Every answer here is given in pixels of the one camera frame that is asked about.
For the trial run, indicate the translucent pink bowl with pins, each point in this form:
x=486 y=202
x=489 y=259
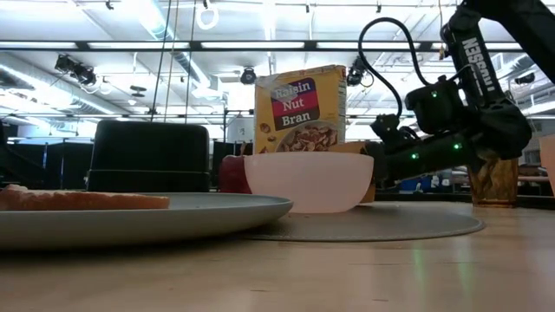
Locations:
x=308 y=182

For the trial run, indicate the amber faceted drinking glass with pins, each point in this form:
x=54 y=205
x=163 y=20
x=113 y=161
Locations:
x=494 y=182

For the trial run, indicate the yellow raisin bran cereal box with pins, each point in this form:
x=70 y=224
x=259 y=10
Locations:
x=299 y=99

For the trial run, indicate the red apple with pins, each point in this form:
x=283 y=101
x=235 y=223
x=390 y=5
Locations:
x=232 y=173

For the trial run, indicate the grey round plate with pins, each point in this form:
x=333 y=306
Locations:
x=173 y=221

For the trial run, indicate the black two-slot toaster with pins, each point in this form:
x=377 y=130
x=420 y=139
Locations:
x=147 y=156

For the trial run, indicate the toasted bagel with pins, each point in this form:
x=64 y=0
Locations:
x=78 y=200

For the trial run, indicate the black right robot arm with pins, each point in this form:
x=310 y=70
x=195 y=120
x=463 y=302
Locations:
x=498 y=125

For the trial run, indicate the blue storage bins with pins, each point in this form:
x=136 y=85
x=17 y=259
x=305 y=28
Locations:
x=416 y=184

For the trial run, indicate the grey round placemat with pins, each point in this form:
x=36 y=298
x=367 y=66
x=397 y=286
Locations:
x=381 y=223

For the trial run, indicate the white box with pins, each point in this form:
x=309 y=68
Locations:
x=240 y=130

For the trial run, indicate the pale peach panel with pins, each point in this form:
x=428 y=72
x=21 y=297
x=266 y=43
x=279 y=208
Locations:
x=548 y=164

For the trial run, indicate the black metal rack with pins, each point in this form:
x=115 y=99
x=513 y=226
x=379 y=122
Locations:
x=225 y=130

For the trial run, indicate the black ceiling spotlight cluster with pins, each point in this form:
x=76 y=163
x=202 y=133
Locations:
x=78 y=71

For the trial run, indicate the black room partitions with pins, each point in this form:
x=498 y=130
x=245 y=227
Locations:
x=52 y=164

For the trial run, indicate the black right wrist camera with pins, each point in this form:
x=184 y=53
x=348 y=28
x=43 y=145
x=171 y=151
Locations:
x=388 y=128

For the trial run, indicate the black ceiling-mounted camera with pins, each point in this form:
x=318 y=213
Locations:
x=356 y=73

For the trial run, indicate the round black ceiling camera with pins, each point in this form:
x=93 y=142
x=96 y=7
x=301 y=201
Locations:
x=248 y=76

